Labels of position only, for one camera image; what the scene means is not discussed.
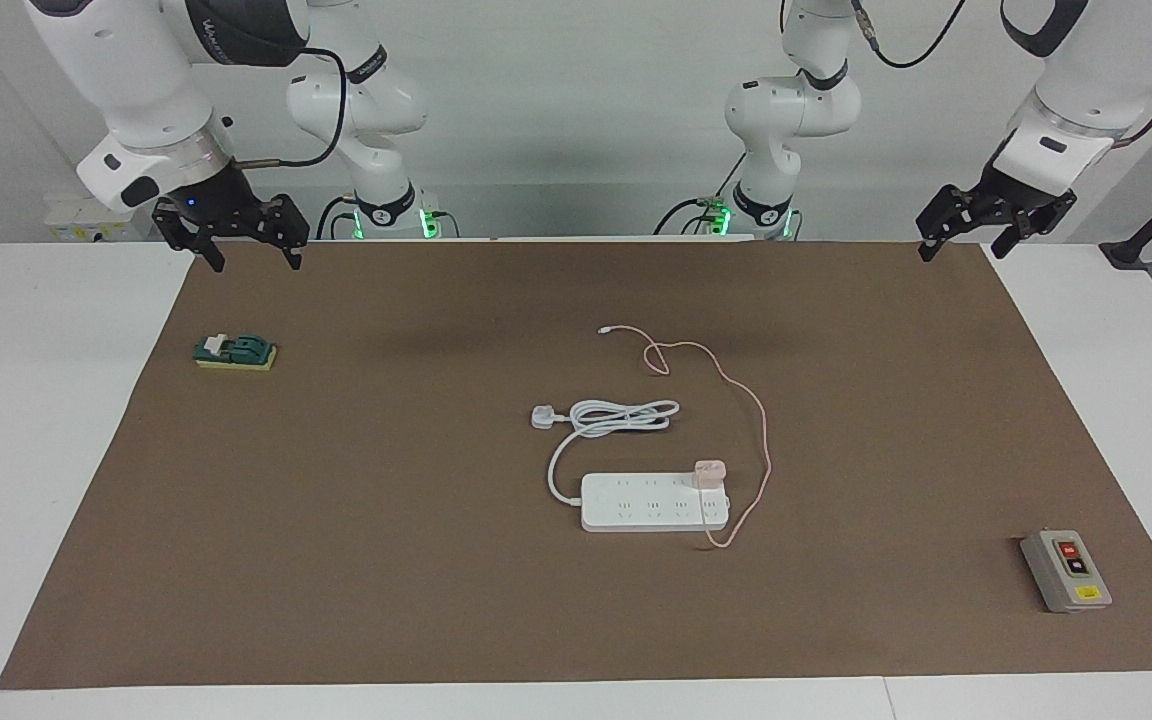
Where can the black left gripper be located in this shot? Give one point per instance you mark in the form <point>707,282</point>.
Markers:
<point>1006,205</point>

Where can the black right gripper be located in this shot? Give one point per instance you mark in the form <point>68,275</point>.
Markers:
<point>226,205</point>

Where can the pink charger adapter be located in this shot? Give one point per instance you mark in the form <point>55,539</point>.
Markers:
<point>709,473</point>

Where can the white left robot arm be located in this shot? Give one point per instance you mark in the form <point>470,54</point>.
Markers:
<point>786,110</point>

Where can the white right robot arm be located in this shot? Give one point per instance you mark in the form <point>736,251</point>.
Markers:
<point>136,70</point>

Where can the brown table mat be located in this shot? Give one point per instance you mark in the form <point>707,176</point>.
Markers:
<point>386,560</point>

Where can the green knife switch yellow base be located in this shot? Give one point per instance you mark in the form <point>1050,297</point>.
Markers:
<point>236,352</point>

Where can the white wall outlet box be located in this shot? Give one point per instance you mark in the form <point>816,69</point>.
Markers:
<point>86,218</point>

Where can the grey push-button switch box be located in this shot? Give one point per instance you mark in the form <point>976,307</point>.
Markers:
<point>1066,572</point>

